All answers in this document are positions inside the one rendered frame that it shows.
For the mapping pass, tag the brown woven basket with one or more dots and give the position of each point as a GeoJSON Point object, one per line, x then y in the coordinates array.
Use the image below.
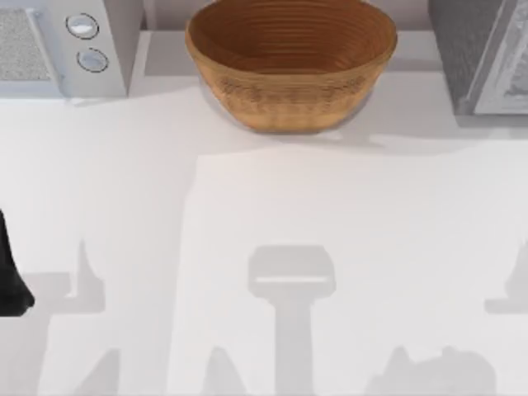
{"type": "Point", "coordinates": [288, 82]}

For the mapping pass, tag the pale microwave oven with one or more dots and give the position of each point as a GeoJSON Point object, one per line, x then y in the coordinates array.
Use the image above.
{"type": "Point", "coordinates": [111, 49]}

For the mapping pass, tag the microwave knob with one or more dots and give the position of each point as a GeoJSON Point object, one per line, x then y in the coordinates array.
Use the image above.
{"type": "Point", "coordinates": [92, 59]}
{"type": "Point", "coordinates": [81, 24]}

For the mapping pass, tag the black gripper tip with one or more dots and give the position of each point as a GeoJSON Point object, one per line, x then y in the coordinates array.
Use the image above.
{"type": "Point", "coordinates": [10, 284]}

